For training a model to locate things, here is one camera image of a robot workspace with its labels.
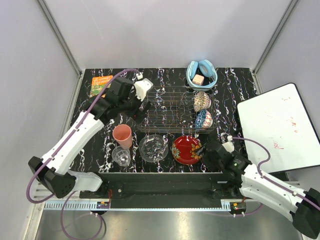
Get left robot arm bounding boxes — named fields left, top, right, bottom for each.
left=28, top=77, right=154, bottom=199

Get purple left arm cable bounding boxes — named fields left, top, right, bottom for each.
left=26, top=68, right=145, bottom=239

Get light blue headphones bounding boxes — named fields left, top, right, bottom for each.
left=186, top=59, right=218, bottom=92

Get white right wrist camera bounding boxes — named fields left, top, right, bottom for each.
left=222, top=135, right=235, bottom=153

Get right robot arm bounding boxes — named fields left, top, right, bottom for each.
left=195, top=140, right=320, bottom=239

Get clear glass bowl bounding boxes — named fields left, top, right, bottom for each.
left=138, top=134, right=169, bottom=163

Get pink plastic cup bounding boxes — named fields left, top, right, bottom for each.
left=112, top=124, right=133, bottom=149

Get orange green paperback book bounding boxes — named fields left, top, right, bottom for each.
left=90, top=75, right=113, bottom=97

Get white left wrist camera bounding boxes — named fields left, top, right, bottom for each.
left=134, top=78, right=154, bottom=102

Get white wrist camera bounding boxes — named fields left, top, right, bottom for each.
left=222, top=135, right=235, bottom=153
left=134, top=78, right=154, bottom=102

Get red floral plate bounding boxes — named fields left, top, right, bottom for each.
left=171, top=135, right=202, bottom=165

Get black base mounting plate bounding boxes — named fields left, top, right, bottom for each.
left=79, top=172, right=243, bottom=210

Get white dry-erase board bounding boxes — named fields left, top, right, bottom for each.
left=237, top=83, right=320, bottom=173

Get blue triangle patterned bowl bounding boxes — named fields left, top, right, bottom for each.
left=195, top=109, right=213, bottom=129

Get wire dish rack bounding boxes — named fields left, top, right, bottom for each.
left=138, top=86, right=217, bottom=135

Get brown floral patterned bowl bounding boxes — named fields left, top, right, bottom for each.
left=193, top=91, right=212, bottom=112

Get pink cube die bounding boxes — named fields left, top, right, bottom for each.
left=192, top=74, right=205, bottom=86

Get clear drinking glass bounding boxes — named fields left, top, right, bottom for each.
left=111, top=146, right=131, bottom=167

